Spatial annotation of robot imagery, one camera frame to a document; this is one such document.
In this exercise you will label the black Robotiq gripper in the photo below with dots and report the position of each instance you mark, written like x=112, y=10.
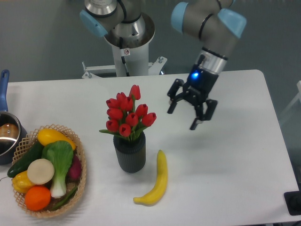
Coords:
x=199, y=84

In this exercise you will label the red tulip bouquet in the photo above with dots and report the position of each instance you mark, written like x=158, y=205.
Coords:
x=126, y=120

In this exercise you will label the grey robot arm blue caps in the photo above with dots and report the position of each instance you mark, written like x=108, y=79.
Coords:
x=129, y=31

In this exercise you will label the dark grey ribbed vase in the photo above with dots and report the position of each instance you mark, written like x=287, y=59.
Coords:
x=131, y=156

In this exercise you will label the yellow banana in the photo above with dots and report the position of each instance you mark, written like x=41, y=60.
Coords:
x=158, y=191

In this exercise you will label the black device at table edge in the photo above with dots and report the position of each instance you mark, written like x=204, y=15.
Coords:
x=293, y=202

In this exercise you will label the purple sweet potato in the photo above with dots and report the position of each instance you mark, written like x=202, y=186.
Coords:
x=75, y=169

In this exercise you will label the green bok choy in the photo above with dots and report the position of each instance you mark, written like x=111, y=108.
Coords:
x=60, y=154

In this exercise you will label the yellow squash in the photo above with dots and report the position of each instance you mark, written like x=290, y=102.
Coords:
x=48, y=136

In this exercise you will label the green bean pod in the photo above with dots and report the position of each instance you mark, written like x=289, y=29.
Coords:
x=65, y=199

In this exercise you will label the woven wicker basket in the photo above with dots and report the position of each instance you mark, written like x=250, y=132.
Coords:
x=25, y=145

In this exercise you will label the dark green cucumber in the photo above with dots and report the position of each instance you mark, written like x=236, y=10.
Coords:
x=34, y=153

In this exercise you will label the cream round radish slice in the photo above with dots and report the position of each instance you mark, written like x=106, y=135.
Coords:
x=40, y=171

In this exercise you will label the orange fruit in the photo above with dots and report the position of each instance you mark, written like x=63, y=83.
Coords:
x=37, y=198

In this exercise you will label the yellow bell pepper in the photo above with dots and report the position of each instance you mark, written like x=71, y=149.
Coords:
x=21, y=182

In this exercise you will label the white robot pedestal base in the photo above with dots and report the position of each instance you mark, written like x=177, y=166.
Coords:
x=127, y=62

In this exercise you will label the blue handled saucepan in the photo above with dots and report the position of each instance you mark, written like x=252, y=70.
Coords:
x=11, y=130

